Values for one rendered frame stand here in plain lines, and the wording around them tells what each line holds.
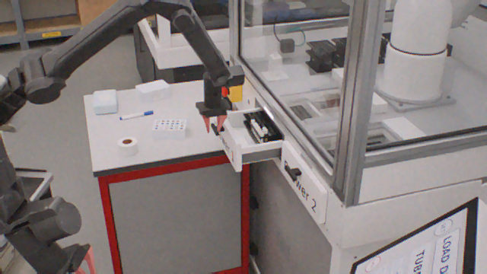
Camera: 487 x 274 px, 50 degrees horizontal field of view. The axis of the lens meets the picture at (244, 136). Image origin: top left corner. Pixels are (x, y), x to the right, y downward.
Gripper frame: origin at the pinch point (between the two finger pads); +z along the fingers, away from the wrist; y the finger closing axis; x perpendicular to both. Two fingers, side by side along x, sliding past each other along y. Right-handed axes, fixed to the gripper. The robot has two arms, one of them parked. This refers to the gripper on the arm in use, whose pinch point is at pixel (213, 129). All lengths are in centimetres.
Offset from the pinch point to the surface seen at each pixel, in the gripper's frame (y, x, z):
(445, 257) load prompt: 14, -93, -25
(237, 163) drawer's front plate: 4.6, -12.0, 6.4
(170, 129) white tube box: -9.4, 27.1, 13.1
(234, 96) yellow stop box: 17.3, 31.9, 5.3
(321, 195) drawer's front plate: 18.2, -43.2, -0.6
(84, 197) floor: -47, 105, 94
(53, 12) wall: -57, 409, 79
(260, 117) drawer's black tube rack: 18.9, 6.8, 2.0
